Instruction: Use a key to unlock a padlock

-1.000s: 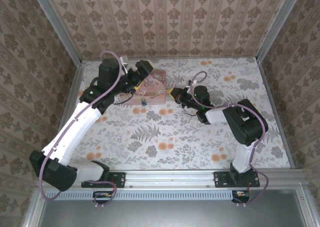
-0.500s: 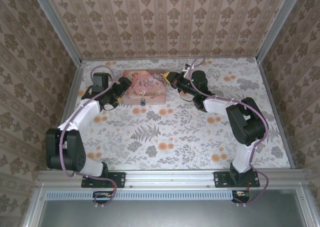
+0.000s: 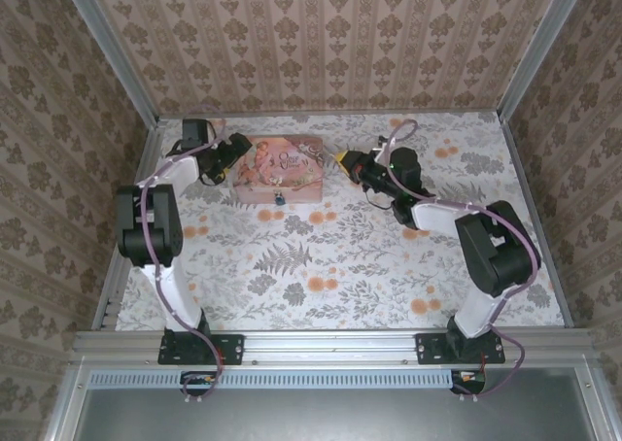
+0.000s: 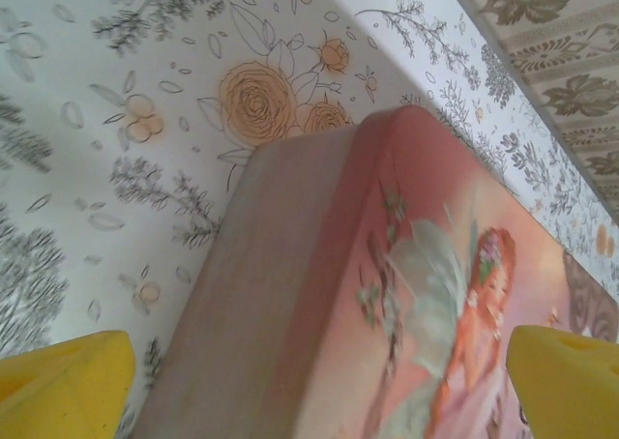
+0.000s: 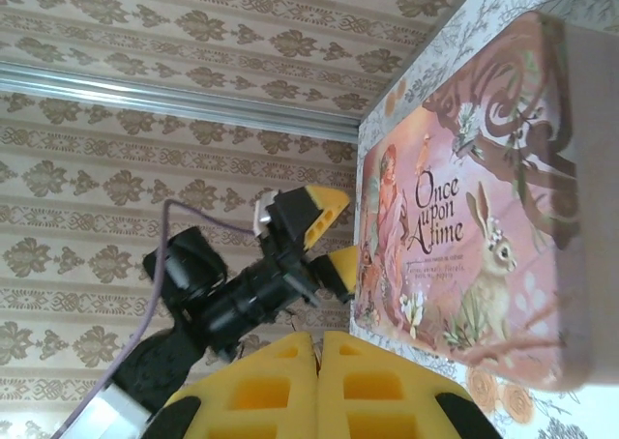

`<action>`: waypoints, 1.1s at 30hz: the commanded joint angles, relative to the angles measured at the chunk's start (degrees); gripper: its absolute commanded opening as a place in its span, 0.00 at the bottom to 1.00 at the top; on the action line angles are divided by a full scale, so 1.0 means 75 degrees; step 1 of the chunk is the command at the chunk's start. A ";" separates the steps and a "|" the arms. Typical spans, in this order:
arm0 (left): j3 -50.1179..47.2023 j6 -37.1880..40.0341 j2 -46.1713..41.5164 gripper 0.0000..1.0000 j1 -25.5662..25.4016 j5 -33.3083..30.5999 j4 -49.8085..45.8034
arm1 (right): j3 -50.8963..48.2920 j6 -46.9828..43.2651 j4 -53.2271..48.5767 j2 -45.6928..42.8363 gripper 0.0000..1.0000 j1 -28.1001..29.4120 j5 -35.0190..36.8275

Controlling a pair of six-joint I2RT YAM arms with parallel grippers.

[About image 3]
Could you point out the pink illustrated tin box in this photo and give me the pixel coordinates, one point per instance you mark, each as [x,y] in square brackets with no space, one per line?
[279,164]

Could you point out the small blue padlock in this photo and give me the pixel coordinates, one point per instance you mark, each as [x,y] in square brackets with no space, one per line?
[279,198]

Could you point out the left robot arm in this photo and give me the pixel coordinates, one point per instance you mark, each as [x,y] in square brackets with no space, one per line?
[167,237]

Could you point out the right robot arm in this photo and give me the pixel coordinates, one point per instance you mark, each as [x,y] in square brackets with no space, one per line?
[500,256]

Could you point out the black connector board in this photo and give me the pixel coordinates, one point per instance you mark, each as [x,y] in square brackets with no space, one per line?
[469,382]
[199,383]

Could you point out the grey metal sheet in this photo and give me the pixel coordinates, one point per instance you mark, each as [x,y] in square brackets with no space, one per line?
[330,417]

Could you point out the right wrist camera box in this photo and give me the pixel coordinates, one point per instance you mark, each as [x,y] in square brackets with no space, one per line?
[380,152]

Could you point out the aluminium side rail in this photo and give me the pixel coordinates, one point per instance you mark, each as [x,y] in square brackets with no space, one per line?
[141,179]
[539,193]

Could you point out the aluminium frame post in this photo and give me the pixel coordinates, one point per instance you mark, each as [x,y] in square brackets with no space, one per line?
[109,47]
[544,47]

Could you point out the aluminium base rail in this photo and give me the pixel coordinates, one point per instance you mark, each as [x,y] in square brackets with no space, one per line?
[330,346]

